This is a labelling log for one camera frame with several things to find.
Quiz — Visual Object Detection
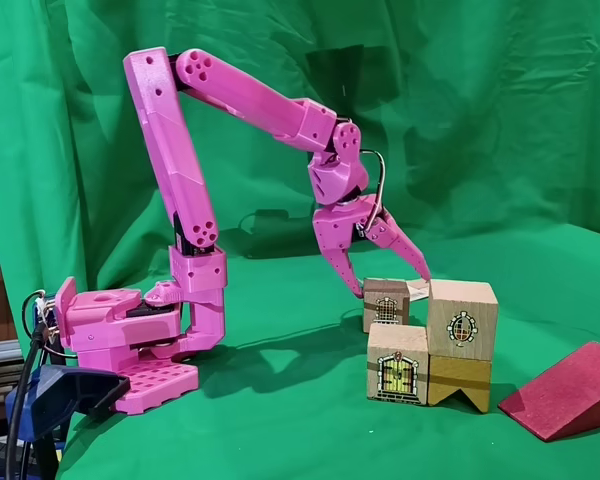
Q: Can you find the red wooden wedge block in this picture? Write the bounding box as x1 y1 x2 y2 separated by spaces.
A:
496 340 600 442

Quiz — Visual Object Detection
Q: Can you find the blue black table clamp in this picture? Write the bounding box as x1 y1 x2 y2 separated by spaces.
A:
4 363 133 480

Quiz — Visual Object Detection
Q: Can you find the thick black cable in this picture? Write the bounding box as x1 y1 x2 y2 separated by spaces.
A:
4 322 51 480

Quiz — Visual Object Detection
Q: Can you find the gold notched wooden block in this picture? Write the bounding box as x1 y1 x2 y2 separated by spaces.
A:
426 353 492 414

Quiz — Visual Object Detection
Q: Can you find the green cloth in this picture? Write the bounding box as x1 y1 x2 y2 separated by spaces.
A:
0 0 600 480

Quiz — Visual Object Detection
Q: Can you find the motor controller board with wires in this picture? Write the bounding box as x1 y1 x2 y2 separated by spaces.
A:
22 288 59 351

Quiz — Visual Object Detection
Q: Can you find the gripper motor servo cable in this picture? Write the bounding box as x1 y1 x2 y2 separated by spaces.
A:
357 148 387 236

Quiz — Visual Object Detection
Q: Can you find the wooden block oval window print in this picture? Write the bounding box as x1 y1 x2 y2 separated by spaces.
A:
424 279 499 362

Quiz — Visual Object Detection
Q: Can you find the wooden block door print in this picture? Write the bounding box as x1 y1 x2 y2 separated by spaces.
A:
365 322 430 404

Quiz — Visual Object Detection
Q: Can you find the wooden block balcony window print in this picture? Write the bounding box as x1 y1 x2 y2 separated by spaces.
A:
362 278 412 335

